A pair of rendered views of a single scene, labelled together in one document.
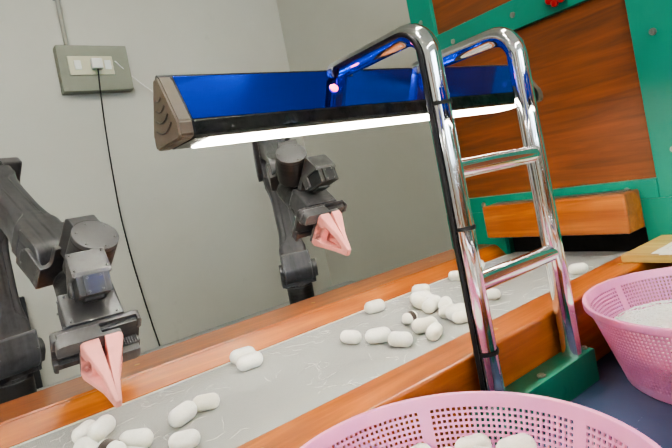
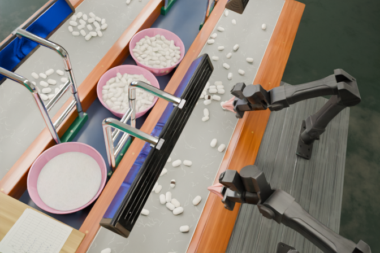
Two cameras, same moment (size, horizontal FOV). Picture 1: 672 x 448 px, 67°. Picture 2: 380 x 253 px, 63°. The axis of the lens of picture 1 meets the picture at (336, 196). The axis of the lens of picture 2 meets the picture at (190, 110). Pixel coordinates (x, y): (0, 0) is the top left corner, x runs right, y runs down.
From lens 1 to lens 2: 1.44 m
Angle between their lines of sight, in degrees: 112
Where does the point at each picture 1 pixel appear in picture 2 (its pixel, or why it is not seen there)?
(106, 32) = not seen: outside the picture
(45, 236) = (277, 91)
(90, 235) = (249, 88)
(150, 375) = (240, 128)
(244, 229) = not seen: outside the picture
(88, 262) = (237, 86)
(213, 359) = (231, 144)
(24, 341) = (309, 125)
